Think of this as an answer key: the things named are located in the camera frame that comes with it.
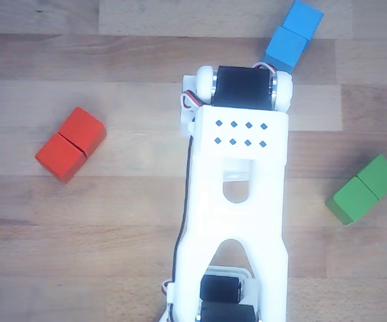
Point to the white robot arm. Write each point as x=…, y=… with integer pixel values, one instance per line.
x=240, y=208

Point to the long red block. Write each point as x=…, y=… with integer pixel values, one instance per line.
x=69, y=147

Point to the long blue block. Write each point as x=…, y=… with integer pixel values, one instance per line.
x=287, y=47

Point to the long green block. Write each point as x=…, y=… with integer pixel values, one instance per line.
x=361, y=194

